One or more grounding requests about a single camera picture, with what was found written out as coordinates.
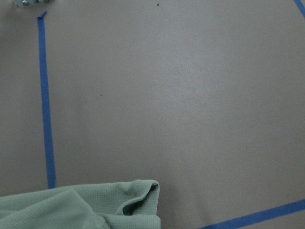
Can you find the olive green long-sleeve shirt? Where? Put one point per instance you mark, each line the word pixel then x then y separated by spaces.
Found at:
pixel 120 205

